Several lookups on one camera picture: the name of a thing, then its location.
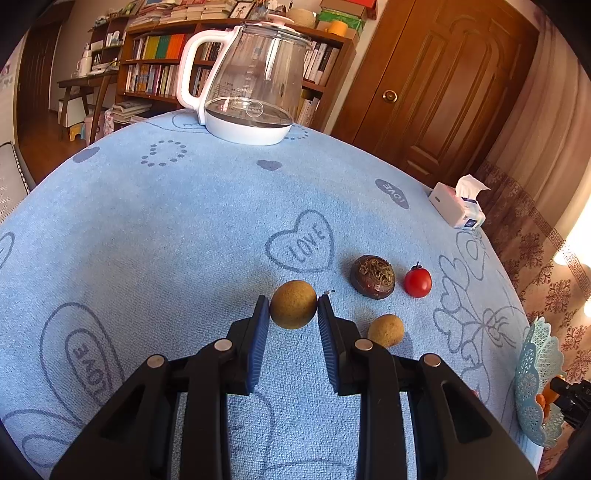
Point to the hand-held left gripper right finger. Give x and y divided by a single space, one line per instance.
328 341

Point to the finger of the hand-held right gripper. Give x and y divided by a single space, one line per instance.
575 401

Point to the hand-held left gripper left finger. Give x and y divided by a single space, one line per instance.
258 341

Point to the light blue lattice plastic basket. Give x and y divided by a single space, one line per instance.
535 369

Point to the brown longan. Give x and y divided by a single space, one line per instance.
293 304
386 330

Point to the small dark water chestnut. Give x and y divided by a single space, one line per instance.
373 277

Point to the small red tomato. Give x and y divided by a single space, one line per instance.
418 282

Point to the blue printed table cloth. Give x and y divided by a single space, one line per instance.
161 230

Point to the beige patterned curtain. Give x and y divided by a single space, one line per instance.
540 221

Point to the white tissue pack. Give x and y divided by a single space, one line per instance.
455 207

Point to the glass kettle with white base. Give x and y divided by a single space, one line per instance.
244 131

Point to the brass door knob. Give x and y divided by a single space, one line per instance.
390 95

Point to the stack of loose books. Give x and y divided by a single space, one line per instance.
131 110

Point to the brown wooden door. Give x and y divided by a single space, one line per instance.
438 92

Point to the wooden bookshelf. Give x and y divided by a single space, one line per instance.
341 60

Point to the rows of books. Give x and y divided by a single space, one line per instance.
159 48

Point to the wooden side desk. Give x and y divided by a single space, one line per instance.
83 83

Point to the orange roll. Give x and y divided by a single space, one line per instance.
338 28

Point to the green box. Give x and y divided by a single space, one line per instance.
341 19

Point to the woven bowl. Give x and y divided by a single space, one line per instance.
301 18

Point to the white jug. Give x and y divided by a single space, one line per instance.
83 65

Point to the red box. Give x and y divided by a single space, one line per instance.
346 3

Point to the small wooden shelf rack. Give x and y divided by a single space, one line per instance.
113 27

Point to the dark wooden door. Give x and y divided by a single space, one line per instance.
39 69

